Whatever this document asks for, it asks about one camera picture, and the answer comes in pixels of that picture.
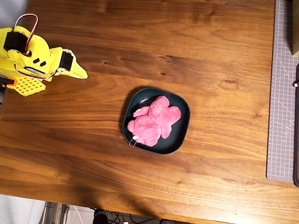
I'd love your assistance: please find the yellow gripper black motor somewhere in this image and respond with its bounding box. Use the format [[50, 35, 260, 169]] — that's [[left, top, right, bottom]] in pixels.
[[45, 45, 92, 83]]

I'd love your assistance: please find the pink plush strawberry bear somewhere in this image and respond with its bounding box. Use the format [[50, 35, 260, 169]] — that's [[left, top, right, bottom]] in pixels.
[[125, 91, 184, 153]]

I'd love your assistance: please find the orange black clamp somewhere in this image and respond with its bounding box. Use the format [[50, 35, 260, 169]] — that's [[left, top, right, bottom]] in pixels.
[[0, 70, 18, 93]]

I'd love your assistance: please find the dark teal square plate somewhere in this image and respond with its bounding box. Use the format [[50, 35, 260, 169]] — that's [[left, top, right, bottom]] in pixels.
[[119, 84, 194, 158]]

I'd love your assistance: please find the grey cutting mat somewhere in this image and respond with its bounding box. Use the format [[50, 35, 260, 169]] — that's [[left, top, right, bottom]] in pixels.
[[253, 0, 299, 183]]

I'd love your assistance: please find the red white servo wire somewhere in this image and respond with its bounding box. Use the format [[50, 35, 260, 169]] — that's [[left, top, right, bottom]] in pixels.
[[10, 11, 39, 56]]

